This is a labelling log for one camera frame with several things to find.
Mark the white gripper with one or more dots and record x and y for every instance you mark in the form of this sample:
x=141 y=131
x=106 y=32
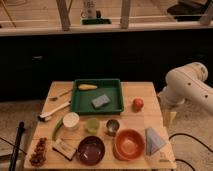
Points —
x=167 y=108

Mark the red apple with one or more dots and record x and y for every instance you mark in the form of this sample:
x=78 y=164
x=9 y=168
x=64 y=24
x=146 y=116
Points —
x=137 y=104

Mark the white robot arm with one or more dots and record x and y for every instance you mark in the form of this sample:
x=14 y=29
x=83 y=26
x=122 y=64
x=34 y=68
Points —
x=185 y=83

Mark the small metal cup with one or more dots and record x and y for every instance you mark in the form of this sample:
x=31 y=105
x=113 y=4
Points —
x=112 y=127

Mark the green plastic cup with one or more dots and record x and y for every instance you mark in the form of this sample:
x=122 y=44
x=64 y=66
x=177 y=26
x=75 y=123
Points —
x=92 y=125

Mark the blue grey folded cloth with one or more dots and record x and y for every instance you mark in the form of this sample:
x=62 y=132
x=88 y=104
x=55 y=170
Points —
x=154 y=142

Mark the orange bowl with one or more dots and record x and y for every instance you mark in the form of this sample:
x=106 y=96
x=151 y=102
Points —
x=128 y=145

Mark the grey blue sponge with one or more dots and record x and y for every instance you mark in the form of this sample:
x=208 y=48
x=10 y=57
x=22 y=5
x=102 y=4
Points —
x=100 y=101

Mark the dark purple bowl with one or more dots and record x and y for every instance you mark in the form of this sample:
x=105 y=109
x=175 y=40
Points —
x=91 y=150

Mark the green plastic tray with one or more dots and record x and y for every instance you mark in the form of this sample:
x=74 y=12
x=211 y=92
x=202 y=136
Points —
x=81 y=100

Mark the yellow corn cob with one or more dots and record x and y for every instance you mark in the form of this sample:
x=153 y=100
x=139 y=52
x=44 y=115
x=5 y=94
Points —
x=87 y=87

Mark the white lidded container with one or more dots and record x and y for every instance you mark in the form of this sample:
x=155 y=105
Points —
x=71 y=121

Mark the green chili pepper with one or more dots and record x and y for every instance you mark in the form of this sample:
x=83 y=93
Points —
x=56 y=128

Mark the white bottle on green base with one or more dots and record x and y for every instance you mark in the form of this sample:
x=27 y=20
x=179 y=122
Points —
x=91 y=16

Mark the brown dried fruit cluster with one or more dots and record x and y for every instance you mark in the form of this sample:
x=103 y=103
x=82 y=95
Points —
x=38 y=157

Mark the black pole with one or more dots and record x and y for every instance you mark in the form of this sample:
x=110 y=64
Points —
x=16 y=148

